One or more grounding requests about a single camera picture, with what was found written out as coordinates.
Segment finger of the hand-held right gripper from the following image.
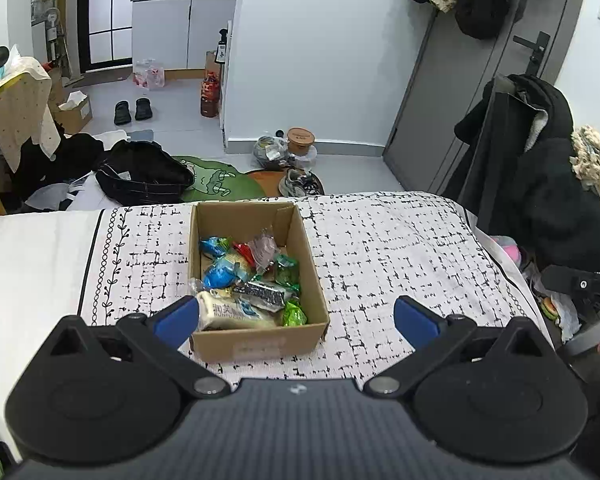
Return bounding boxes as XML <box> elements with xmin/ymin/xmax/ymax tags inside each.
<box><xmin>540</xmin><ymin>265</ymin><xmax>600</xmax><ymax>307</ymax></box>

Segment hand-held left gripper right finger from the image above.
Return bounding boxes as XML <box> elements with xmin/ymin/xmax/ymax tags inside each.
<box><xmin>362</xmin><ymin>296</ymin><xmax>557</xmax><ymax>397</ymax></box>

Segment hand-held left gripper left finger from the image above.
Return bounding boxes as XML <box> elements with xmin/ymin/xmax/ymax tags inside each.
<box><xmin>42</xmin><ymin>296</ymin><xmax>232</xmax><ymax>401</ymax></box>

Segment white bread packet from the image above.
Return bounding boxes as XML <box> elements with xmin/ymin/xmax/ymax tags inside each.
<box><xmin>195</xmin><ymin>290</ymin><xmax>281</xmax><ymax>332</ymax></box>

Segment large blue snack packet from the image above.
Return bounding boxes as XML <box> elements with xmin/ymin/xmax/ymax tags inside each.
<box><xmin>202</xmin><ymin>259</ymin><xmax>248</xmax><ymax>290</ymax></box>

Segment small blue snack packet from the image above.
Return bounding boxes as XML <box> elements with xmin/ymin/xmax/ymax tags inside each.
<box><xmin>200</xmin><ymin>236</ymin><xmax>233</xmax><ymax>259</ymax></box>

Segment brown cardboard box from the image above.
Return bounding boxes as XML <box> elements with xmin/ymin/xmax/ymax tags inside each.
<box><xmin>187</xmin><ymin>200</ymin><xmax>331</xmax><ymax>365</ymax></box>

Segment black white snack packet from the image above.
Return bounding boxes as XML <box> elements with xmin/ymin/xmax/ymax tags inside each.
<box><xmin>232</xmin><ymin>281</ymin><xmax>287</xmax><ymax>311</ymax></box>

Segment red snack packet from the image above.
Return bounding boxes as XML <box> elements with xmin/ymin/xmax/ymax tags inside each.
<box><xmin>232</xmin><ymin>242</ymin><xmax>256</xmax><ymax>266</ymax></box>

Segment clear purple snack packet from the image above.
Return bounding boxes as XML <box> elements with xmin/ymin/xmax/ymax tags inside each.
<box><xmin>247</xmin><ymin>230</ymin><xmax>279</xmax><ymax>273</ymax></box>

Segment light green snack packet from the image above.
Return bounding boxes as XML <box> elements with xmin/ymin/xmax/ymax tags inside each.
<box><xmin>282</xmin><ymin>300</ymin><xmax>308</xmax><ymax>328</ymax></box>

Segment dark green snack packet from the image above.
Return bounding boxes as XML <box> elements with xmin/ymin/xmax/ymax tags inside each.
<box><xmin>275</xmin><ymin>255</ymin><xmax>301</xmax><ymax>286</ymax></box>

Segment white plastic bag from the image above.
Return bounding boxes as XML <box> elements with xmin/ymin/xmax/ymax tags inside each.
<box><xmin>555</xmin><ymin>292</ymin><xmax>581</xmax><ymax>343</ymax></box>

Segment pink plush toy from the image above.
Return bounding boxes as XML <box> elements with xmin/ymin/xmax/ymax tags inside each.
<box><xmin>491</xmin><ymin>234</ymin><xmax>523</xmax><ymax>263</ymax></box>

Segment black white printed blanket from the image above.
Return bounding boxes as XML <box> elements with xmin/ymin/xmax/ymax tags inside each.
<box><xmin>77</xmin><ymin>190</ymin><xmax>556</xmax><ymax>393</ymax></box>

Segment black coat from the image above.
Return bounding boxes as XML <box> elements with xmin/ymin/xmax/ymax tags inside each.
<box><xmin>454</xmin><ymin>74</ymin><xmax>600</xmax><ymax>261</ymax></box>

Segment beige fringed cloth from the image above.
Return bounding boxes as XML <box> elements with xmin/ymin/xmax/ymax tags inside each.
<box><xmin>570</xmin><ymin>126</ymin><xmax>600</xmax><ymax>208</ymax></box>

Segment green cartoon rug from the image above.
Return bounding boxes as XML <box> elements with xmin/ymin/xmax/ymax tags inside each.
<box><xmin>172</xmin><ymin>155</ymin><xmax>266</xmax><ymax>204</ymax></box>

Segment white bed sheet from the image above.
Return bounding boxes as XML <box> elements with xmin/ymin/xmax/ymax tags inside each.
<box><xmin>0</xmin><ymin>209</ymin><xmax>103</xmax><ymax>448</ymax></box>

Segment white grey clothes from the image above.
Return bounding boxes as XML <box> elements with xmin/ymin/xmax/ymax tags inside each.
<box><xmin>25</xmin><ymin>180</ymin><xmax>131</xmax><ymax>211</ymax></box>

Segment orange round mat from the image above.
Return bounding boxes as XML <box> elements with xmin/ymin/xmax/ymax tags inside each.
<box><xmin>245</xmin><ymin>170</ymin><xmax>326</xmax><ymax>196</ymax></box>

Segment grey plastic bag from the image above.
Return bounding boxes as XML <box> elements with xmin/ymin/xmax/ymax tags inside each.
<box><xmin>252</xmin><ymin>135</ymin><xmax>290</xmax><ymax>168</ymax></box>

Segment black clothes pile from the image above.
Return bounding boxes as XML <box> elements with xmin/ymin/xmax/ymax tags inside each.
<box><xmin>10</xmin><ymin>132</ymin><xmax>106</xmax><ymax>201</ymax></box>

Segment brown lidded bowl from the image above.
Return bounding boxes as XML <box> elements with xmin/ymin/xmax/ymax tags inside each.
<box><xmin>286</xmin><ymin>127</ymin><xmax>317</xmax><ymax>157</ymax></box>

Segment red oil bottle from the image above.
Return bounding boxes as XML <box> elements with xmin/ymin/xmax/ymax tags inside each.
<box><xmin>200</xmin><ymin>71</ymin><xmax>222</xmax><ymax>119</ymax></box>

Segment floor cardboard box with tissue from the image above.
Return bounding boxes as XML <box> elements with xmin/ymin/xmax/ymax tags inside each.
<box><xmin>55</xmin><ymin>91</ymin><xmax>93</xmax><ymax>135</ymax></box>

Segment grey door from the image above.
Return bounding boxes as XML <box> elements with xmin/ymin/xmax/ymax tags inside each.
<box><xmin>382</xmin><ymin>0</ymin><xmax>592</xmax><ymax>193</ymax></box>

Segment pink plastic bag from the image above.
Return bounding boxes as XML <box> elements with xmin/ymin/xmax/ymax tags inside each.
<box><xmin>132</xmin><ymin>59</ymin><xmax>166</xmax><ymax>90</ymax></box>

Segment spotted tablecloth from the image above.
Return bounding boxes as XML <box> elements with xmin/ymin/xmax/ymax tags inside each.
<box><xmin>0</xmin><ymin>55</ymin><xmax>61</xmax><ymax>173</ymax></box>

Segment white kitchen cabinet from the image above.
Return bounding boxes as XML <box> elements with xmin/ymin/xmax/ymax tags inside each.
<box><xmin>131</xmin><ymin>0</ymin><xmax>238</xmax><ymax>71</ymax></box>

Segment black framed glass door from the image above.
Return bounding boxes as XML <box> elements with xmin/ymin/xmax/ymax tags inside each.
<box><xmin>77</xmin><ymin>0</ymin><xmax>138</xmax><ymax>73</ymax></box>

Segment black door handle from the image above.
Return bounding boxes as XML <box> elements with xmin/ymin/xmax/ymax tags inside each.
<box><xmin>512</xmin><ymin>32</ymin><xmax>551</xmax><ymax>77</ymax></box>

